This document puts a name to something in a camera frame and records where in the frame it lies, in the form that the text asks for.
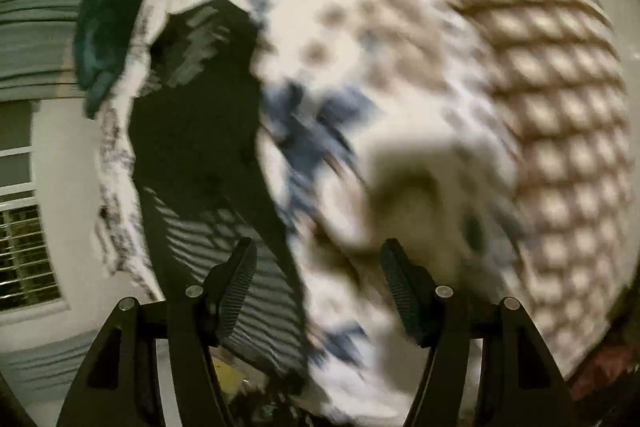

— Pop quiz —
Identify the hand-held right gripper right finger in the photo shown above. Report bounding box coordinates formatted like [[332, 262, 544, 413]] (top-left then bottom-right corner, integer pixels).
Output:
[[380, 238, 586, 427]]

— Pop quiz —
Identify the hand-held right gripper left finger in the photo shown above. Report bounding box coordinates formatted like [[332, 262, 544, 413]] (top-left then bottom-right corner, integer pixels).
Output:
[[56, 237, 259, 427]]

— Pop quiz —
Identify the dark striped garment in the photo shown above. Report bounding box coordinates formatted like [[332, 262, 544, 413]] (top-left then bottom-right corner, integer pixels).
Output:
[[127, 0, 313, 383]]

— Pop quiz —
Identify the window with white blinds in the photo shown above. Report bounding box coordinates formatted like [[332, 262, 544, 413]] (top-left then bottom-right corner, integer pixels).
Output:
[[0, 147, 68, 315]]

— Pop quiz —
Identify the patterned white bedspread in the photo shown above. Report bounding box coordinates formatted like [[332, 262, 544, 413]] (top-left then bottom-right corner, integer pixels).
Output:
[[90, 0, 633, 425]]

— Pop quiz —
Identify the dark green cloth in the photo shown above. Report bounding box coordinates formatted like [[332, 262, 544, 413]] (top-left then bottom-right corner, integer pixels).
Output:
[[72, 0, 181, 120]]

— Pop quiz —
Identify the grey curtain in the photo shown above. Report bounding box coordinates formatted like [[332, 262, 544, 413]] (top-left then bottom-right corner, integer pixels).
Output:
[[0, 0, 96, 100]]

